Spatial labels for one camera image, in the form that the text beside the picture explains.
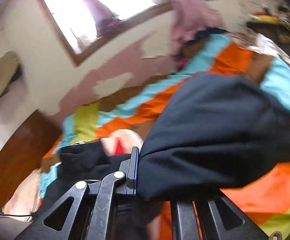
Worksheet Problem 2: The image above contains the dark navy padded jacket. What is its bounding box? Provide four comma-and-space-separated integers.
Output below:
34, 74, 290, 239

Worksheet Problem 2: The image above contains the pile of dark clothes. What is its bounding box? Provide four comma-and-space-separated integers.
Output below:
174, 27, 227, 68

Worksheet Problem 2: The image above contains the colourful patchwork bed sheet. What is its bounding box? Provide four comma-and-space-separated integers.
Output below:
46, 34, 290, 238

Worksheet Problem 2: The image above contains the brown wooden headboard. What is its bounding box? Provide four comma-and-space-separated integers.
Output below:
0, 110, 61, 208

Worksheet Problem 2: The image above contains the wooden framed window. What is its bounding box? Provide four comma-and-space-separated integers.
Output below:
39, 0, 173, 66

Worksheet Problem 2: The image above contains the cluttered side table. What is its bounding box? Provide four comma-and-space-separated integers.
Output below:
245, 5, 290, 57

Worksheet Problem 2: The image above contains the pink curtain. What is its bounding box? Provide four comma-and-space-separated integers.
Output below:
83, 0, 222, 53

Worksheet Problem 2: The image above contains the black cable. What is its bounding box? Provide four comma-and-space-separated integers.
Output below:
0, 209, 34, 218

